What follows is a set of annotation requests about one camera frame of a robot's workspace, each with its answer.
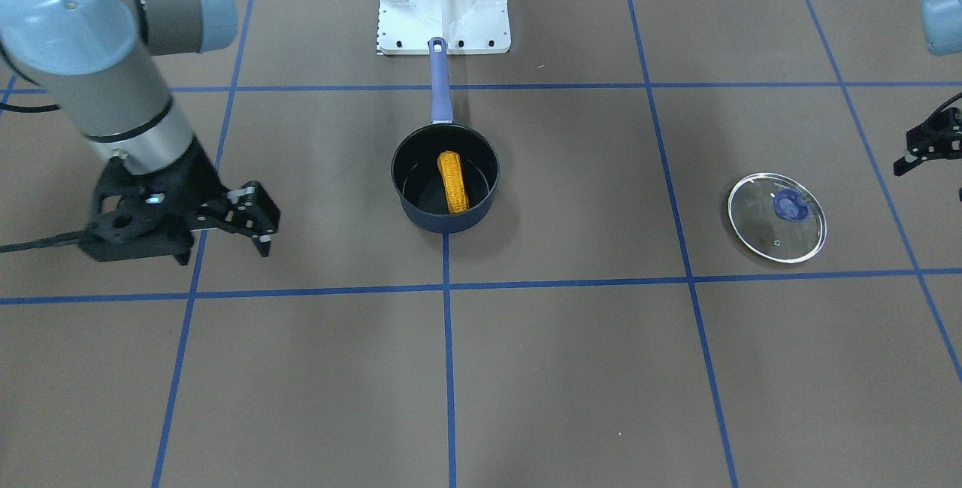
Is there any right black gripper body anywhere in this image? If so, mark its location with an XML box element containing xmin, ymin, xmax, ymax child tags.
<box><xmin>78</xmin><ymin>138</ymin><xmax>250</xmax><ymax>265</ymax></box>

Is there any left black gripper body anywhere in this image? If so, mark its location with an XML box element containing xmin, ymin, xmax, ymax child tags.
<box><xmin>905</xmin><ymin>107</ymin><xmax>961</xmax><ymax>162</ymax></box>

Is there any yellow corn cob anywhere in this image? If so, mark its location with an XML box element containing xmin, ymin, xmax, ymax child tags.
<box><xmin>437</xmin><ymin>151</ymin><xmax>470</xmax><ymax>214</ymax></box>

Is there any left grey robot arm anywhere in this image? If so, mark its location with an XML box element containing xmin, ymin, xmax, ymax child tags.
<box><xmin>893</xmin><ymin>0</ymin><xmax>961</xmax><ymax>177</ymax></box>

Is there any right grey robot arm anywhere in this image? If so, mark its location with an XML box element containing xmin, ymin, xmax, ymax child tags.
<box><xmin>1</xmin><ymin>0</ymin><xmax>281</xmax><ymax>265</ymax></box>

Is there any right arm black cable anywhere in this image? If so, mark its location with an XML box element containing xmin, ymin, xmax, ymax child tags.
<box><xmin>0</xmin><ymin>71</ymin><xmax>87</xmax><ymax>254</ymax></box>

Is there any dark blue saucepan purple handle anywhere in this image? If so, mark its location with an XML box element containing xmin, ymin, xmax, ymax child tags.
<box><xmin>392</xmin><ymin>37</ymin><xmax>501</xmax><ymax>235</ymax></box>

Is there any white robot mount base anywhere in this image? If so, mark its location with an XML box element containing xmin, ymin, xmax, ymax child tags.
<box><xmin>376</xmin><ymin>0</ymin><xmax>512</xmax><ymax>56</ymax></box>

